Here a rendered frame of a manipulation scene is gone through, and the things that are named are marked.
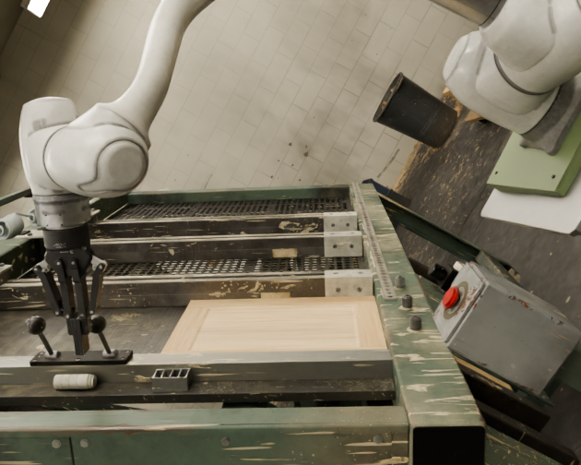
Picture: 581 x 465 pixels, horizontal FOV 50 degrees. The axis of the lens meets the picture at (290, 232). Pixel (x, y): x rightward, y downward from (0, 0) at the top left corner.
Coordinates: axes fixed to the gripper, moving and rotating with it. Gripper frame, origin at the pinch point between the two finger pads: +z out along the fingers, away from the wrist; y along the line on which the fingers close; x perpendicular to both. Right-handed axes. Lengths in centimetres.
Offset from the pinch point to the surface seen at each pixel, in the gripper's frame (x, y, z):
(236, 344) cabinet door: 24.8, 24.1, 14.0
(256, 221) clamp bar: 126, 19, 10
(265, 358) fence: 12.5, 31.6, 11.6
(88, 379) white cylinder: 8.0, -3.2, 13.0
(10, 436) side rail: -14.0, -7.9, 11.7
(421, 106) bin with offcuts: 472, 135, -9
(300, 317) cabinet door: 40, 38, 14
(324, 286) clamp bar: 53, 44, 11
